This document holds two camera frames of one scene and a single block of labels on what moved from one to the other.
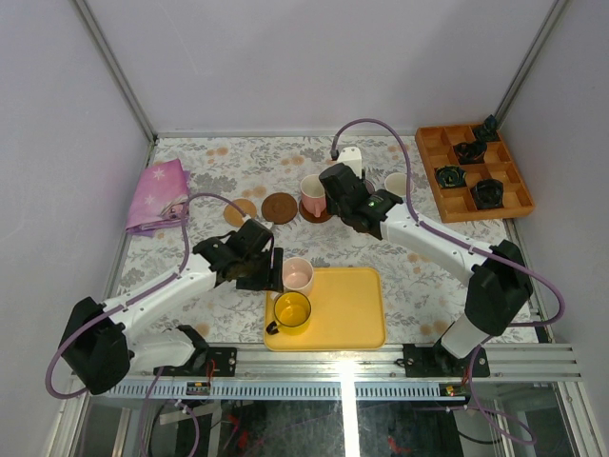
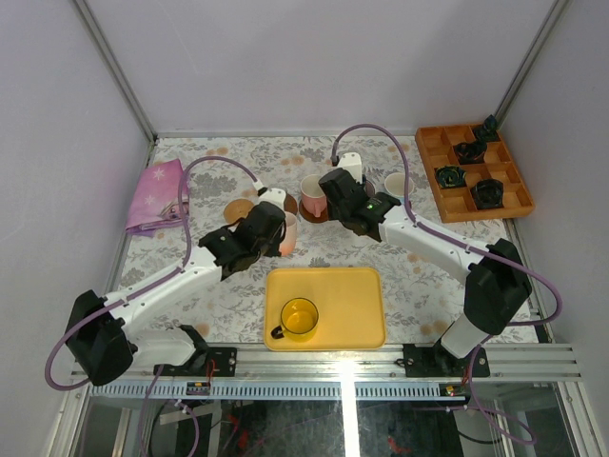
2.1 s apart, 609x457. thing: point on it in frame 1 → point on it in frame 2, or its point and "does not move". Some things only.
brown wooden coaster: [310, 217] does not move
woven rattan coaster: [234, 217] does not move
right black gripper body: [335, 208] does not move
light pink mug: [298, 274] → [288, 244]
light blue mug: [397, 184] does not move
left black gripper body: [260, 275] → [274, 230]
